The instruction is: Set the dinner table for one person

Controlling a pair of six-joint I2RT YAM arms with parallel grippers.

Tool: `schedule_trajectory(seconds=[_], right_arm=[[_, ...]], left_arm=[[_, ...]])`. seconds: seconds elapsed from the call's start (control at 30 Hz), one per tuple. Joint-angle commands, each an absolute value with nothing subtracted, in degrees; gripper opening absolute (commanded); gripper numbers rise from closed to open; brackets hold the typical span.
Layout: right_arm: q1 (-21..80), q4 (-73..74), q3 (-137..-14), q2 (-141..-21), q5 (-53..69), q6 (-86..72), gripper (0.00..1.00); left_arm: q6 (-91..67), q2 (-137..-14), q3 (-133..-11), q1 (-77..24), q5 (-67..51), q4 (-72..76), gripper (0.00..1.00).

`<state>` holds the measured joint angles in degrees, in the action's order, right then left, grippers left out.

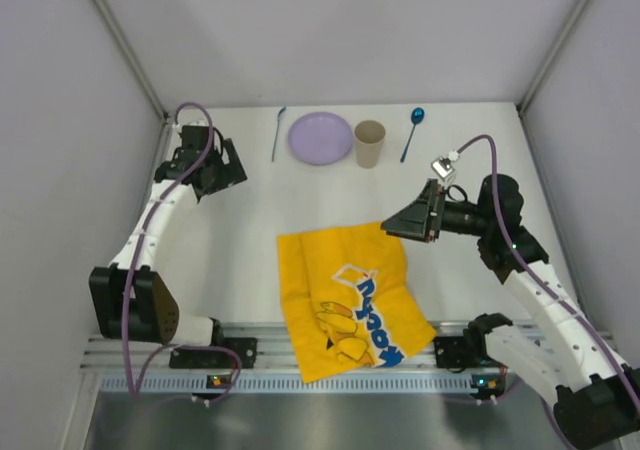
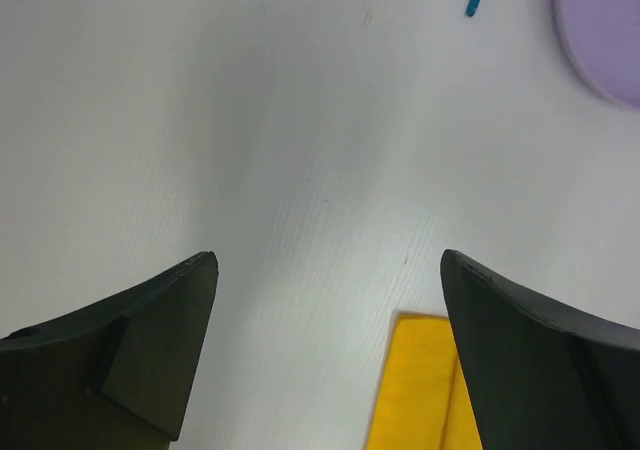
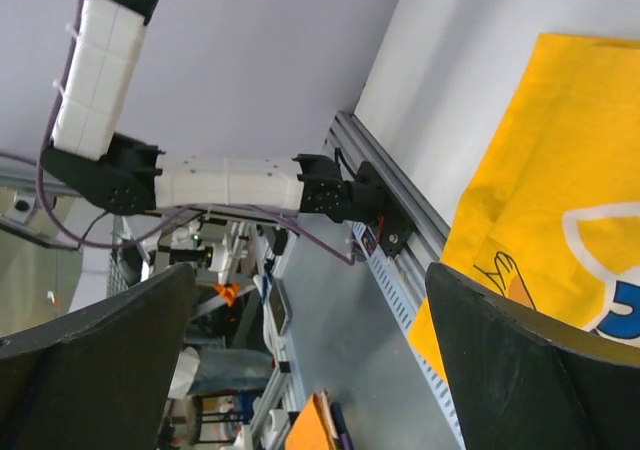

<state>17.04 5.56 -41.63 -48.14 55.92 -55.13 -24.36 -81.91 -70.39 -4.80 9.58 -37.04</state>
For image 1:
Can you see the blue metallic spoon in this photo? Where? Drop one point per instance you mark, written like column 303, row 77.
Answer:
column 417, row 116

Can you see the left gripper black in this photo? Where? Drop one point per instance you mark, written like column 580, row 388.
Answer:
column 229, row 165

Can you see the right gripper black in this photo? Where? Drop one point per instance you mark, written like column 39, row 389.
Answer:
column 432, row 211

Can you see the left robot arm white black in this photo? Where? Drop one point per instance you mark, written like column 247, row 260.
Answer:
column 130, row 292

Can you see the yellow pikachu cloth placemat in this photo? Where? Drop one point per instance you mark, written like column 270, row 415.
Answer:
column 348, row 281

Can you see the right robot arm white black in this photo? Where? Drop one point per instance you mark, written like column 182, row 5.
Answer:
column 592, row 392

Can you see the blue metallic fork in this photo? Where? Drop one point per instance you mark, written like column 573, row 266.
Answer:
column 279, row 117

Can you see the purple plastic plate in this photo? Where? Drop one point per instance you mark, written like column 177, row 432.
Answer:
column 320, row 138

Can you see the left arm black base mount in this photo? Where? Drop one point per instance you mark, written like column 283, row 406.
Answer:
column 191, row 358

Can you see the perforated grey cable tray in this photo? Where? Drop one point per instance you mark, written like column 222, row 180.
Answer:
column 351, row 383

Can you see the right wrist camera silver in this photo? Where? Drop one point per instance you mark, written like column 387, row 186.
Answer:
column 443, row 167

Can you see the beige paper cup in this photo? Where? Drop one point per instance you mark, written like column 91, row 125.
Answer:
column 369, row 138

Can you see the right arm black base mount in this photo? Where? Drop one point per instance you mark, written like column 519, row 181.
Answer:
column 453, row 353

